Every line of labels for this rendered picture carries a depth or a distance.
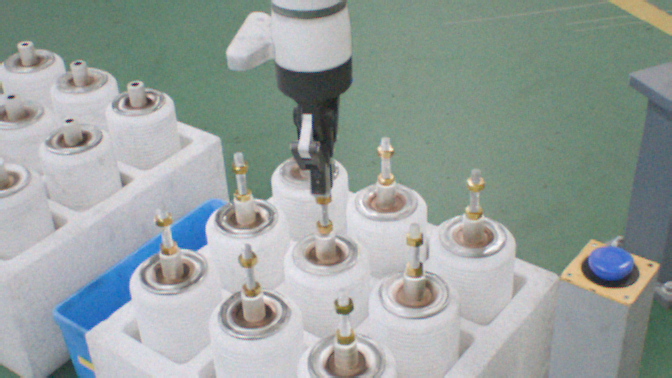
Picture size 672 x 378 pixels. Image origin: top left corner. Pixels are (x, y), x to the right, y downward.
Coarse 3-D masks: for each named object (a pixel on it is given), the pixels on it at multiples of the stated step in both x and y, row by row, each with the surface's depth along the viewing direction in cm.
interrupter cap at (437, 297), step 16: (400, 272) 100; (432, 272) 99; (384, 288) 98; (400, 288) 98; (432, 288) 97; (448, 288) 97; (384, 304) 95; (400, 304) 96; (416, 304) 96; (432, 304) 95; (448, 304) 95
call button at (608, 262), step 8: (600, 248) 90; (608, 248) 90; (616, 248) 90; (592, 256) 89; (600, 256) 89; (608, 256) 89; (616, 256) 89; (624, 256) 89; (592, 264) 88; (600, 264) 88; (608, 264) 88; (616, 264) 88; (624, 264) 88; (632, 264) 88; (600, 272) 88; (608, 272) 87; (616, 272) 87; (624, 272) 87
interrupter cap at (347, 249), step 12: (300, 240) 105; (312, 240) 105; (336, 240) 105; (348, 240) 105; (300, 252) 103; (312, 252) 103; (336, 252) 103; (348, 252) 103; (300, 264) 101; (312, 264) 101; (324, 264) 101; (336, 264) 101; (348, 264) 101
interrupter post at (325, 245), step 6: (318, 234) 101; (330, 234) 101; (318, 240) 101; (324, 240) 101; (330, 240) 101; (318, 246) 101; (324, 246) 101; (330, 246) 101; (318, 252) 102; (324, 252) 102; (330, 252) 102; (318, 258) 103; (324, 258) 102; (330, 258) 102
